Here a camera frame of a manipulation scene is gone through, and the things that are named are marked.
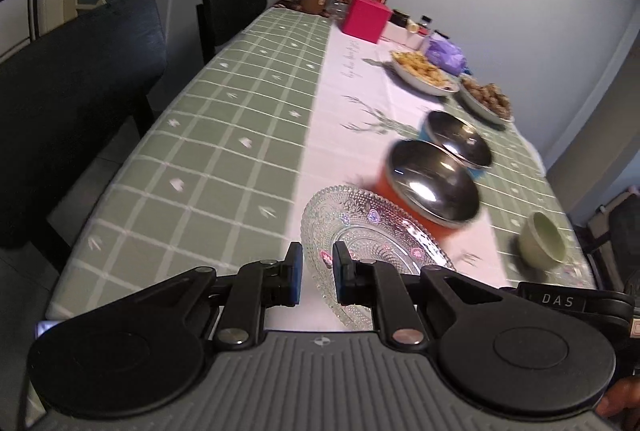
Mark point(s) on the white plate of brown snacks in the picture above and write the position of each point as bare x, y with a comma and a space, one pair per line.
486, 100

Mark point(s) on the red box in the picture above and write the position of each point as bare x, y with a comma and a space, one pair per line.
366, 20

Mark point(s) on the green ceramic bowl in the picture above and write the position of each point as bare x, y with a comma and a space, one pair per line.
540, 243

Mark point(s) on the green checked tablecloth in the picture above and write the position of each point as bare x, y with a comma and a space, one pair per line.
291, 106

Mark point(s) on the white plate of fries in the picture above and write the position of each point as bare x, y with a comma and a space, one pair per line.
419, 73

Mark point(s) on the black chair right side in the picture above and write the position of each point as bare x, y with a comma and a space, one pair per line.
614, 256

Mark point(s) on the clear glass decorated plate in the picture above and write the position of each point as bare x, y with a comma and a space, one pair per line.
372, 228

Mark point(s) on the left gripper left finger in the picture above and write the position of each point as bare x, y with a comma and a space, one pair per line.
258, 286

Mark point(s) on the black chair near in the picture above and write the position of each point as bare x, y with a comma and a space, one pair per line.
64, 97

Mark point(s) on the blue steel bowl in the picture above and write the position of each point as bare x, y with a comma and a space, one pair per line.
459, 139

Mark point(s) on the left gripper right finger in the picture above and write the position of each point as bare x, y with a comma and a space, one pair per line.
390, 296

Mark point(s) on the black chair far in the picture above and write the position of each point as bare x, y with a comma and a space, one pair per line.
220, 20

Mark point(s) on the purple plastic bag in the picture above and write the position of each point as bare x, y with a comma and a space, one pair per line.
444, 54

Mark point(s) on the person right hand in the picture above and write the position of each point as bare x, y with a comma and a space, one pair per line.
625, 394

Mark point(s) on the orange steel bowl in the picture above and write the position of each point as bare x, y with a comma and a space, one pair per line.
431, 185

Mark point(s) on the white condiment tray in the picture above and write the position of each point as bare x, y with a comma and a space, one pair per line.
415, 35

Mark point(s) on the black chair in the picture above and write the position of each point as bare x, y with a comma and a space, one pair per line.
220, 20
614, 256
64, 97

